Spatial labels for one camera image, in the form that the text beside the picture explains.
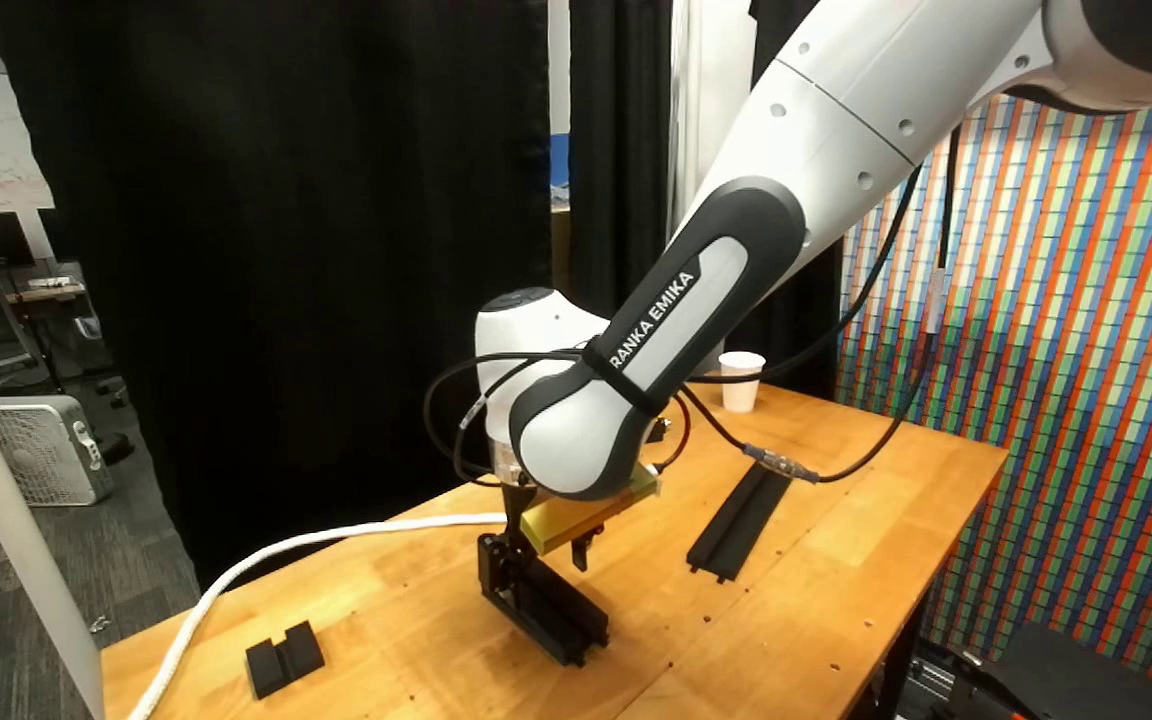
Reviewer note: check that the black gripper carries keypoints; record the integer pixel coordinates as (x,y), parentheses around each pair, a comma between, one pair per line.
(498,552)

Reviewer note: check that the long black rail block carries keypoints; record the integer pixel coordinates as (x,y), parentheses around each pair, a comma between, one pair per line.
(552,615)

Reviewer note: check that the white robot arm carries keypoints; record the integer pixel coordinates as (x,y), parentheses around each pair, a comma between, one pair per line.
(845,110)

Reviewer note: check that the white paper cup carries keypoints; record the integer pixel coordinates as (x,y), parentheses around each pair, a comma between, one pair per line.
(742,382)

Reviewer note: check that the small black block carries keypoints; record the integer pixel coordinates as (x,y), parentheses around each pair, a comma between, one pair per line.
(280,660)

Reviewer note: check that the grey box on floor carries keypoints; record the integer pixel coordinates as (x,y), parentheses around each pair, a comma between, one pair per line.
(51,448)

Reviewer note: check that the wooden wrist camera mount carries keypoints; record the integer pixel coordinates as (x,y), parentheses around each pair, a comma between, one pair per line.
(556,523)

